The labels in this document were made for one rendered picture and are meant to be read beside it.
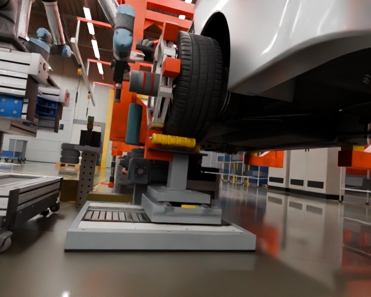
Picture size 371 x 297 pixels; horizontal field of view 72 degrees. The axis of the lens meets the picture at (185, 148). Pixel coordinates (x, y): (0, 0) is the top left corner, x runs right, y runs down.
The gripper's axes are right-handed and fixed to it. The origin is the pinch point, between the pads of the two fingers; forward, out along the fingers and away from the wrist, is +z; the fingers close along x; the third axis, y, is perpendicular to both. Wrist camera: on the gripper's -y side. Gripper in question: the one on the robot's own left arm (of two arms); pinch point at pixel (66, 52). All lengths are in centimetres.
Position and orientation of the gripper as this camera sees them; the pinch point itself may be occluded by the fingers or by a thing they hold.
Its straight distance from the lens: 250.2
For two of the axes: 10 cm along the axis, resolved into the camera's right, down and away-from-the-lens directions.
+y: -2.3, 9.7, -0.7
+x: 9.7, 2.2, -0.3
